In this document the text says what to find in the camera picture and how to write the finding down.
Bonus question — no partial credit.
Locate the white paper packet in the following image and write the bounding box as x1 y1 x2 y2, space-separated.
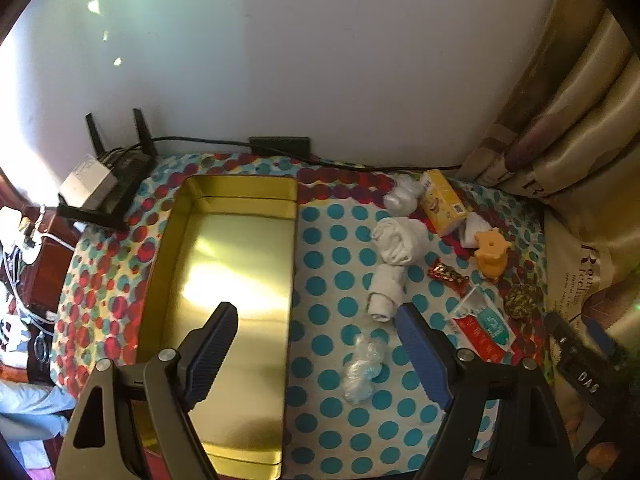
457 212 493 251

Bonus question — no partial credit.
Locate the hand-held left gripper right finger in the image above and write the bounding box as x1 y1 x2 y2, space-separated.
395 302 586 480

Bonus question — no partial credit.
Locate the polka dot tablecloth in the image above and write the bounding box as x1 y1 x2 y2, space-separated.
50 152 551 478

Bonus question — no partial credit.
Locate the red wooden nightstand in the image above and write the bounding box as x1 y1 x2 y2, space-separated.
25 205 81 311

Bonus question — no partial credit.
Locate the clear plastic wrap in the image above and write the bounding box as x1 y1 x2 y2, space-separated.
341 334 387 406

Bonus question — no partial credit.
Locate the beige patterned curtain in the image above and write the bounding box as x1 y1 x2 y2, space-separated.
457 0 640 480

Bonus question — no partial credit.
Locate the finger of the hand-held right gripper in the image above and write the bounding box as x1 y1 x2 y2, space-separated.
584 317 619 359
544 311 582 361

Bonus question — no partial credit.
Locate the white adapter box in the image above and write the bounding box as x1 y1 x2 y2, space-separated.
59 155 116 208

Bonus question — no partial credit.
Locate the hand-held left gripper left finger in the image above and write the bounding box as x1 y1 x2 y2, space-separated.
55 301 240 480

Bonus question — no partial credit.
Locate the black router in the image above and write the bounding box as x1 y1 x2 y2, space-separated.
56 108 156 233

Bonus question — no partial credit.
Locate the white power strip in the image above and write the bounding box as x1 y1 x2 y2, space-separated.
0 205 46 266

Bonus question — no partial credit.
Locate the small white sock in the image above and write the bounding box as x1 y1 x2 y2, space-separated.
366 262 408 323

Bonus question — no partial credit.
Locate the yellow medicine box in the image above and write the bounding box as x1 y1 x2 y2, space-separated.
420 170 468 236

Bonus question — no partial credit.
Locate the large white sock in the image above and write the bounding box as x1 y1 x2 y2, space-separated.
371 216 428 266

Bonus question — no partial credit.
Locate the black power cable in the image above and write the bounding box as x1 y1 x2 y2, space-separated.
107 135 462 172

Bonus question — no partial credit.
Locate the orange plastic toy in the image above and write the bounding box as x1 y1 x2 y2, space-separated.
472 227 512 281

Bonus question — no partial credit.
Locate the gold tin tray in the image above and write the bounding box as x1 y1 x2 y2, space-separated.
131 175 300 478

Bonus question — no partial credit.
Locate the light blue cloth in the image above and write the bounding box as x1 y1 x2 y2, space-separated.
0 377 76 441

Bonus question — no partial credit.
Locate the red candy wrapper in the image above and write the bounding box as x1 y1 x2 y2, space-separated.
427 260 471 296

